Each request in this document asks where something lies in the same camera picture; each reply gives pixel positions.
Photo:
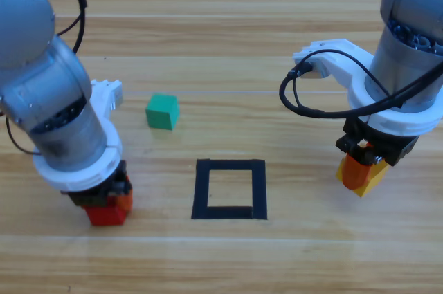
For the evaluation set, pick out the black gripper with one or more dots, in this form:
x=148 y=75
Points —
x=104 y=190
x=391 y=145

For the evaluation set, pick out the yellow wooden cube block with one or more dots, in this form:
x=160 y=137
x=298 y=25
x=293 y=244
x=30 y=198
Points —
x=375 y=180

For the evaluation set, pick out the red wooden cube block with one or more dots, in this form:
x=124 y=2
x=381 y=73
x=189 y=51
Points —
x=104 y=216

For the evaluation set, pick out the green wooden cube block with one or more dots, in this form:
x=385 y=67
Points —
x=161 y=112

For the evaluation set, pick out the black tape square outline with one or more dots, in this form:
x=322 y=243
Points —
x=202 y=186

